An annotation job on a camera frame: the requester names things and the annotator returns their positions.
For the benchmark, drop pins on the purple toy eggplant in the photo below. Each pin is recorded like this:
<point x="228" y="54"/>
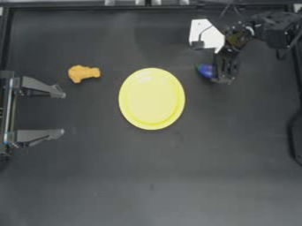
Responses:
<point x="205" y="70"/>

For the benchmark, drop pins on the yellow plate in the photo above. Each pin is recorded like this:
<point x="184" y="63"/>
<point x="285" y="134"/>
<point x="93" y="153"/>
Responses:
<point x="152" y="99"/>

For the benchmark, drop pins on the toy fried chicken nugget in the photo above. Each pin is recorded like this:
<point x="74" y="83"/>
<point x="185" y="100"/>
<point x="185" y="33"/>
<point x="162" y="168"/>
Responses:
<point x="82" y="73"/>

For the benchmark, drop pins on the black frame post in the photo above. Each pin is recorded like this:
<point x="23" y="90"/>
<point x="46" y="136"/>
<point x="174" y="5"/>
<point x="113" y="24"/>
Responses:
<point x="3" y="41"/>

